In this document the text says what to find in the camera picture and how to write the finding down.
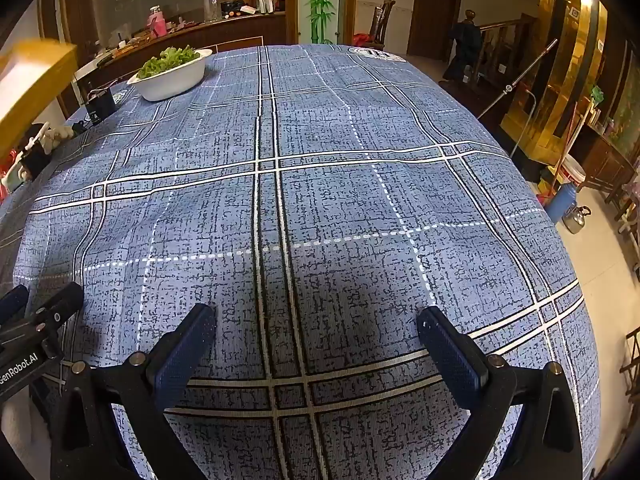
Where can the glass vase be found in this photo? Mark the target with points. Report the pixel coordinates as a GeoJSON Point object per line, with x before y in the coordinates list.
{"type": "Point", "coordinates": [211, 7]}

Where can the pink bottle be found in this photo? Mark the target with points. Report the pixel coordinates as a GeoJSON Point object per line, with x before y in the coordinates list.
{"type": "Point", "coordinates": [157, 22]}

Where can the brown wooden door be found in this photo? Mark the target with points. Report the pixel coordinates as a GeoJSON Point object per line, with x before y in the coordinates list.
{"type": "Point", "coordinates": [435, 10]}

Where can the white bucket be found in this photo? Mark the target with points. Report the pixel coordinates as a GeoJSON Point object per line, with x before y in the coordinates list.
{"type": "Point", "coordinates": [571, 171]}

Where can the black device box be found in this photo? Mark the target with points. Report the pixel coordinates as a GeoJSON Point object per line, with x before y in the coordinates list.
{"type": "Point", "coordinates": [100, 107]}

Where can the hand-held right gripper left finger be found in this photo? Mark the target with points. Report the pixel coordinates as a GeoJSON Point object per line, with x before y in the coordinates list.
{"type": "Point", "coordinates": [182, 355]}

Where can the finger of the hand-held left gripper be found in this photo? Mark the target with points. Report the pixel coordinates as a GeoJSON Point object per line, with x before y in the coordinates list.
{"type": "Point", "coordinates": [12, 305]}
{"type": "Point", "coordinates": [62, 305]}

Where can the golden pillar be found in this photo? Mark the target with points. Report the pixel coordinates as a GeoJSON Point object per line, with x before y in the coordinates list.
{"type": "Point", "coordinates": [555, 60]}

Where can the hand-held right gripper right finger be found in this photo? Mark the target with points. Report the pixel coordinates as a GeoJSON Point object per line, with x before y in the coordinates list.
{"type": "Point", "coordinates": [452, 355]}

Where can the green bamboo wall decal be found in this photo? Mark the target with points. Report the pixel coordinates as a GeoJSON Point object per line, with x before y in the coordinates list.
{"type": "Point", "coordinates": [320, 5]}

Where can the green lettuce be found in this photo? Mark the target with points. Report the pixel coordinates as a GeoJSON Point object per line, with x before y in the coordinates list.
{"type": "Point", "coordinates": [167, 57]}

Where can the white gloves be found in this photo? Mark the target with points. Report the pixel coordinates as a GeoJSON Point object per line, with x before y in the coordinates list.
{"type": "Point", "coordinates": [57, 135]}

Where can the blue bucket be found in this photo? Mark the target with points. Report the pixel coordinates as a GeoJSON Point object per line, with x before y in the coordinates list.
{"type": "Point", "coordinates": [562, 202]}

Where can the metal pole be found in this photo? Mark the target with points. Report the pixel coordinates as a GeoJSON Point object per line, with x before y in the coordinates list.
{"type": "Point", "coordinates": [515, 81]}

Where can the yellow box with white inside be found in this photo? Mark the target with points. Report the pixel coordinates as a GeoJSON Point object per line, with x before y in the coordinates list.
{"type": "Point", "coordinates": [30, 85]}

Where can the blue plaid tablecloth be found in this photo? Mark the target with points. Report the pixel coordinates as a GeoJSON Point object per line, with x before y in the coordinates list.
{"type": "Point", "coordinates": [350, 185]}

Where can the white bowl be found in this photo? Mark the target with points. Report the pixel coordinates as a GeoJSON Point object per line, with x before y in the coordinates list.
{"type": "Point", "coordinates": [170, 85]}

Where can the wooden chair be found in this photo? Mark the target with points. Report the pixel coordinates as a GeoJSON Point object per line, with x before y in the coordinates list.
{"type": "Point", "coordinates": [631, 365]}
{"type": "Point", "coordinates": [382, 22]}

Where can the wooden counter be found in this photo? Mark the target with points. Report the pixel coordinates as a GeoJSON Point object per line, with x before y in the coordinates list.
{"type": "Point", "coordinates": [200, 35]}

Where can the metal kettle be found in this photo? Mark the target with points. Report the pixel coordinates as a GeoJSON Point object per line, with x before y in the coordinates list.
{"type": "Point", "coordinates": [577, 219]}

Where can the wooden stair railing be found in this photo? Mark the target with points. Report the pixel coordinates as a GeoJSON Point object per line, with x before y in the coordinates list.
{"type": "Point", "coordinates": [505, 45]}

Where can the white container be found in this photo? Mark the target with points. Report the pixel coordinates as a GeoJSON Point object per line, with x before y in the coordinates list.
{"type": "Point", "coordinates": [266, 5]}

